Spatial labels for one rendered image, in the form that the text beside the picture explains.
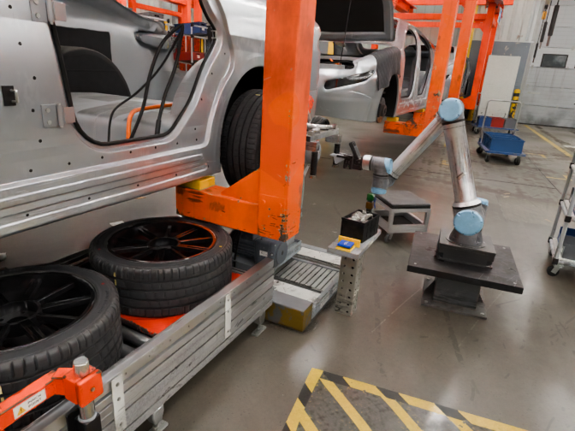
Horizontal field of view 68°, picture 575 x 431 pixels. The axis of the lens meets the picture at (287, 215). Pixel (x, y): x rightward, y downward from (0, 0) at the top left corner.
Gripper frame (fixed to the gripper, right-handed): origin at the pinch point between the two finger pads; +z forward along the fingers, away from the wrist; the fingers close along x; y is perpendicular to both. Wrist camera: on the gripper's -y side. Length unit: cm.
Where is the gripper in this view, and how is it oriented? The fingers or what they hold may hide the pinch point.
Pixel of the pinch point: (333, 153)
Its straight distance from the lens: 266.9
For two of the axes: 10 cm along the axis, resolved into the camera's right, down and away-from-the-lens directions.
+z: -8.9, -2.1, 4.2
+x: 4.6, -2.7, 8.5
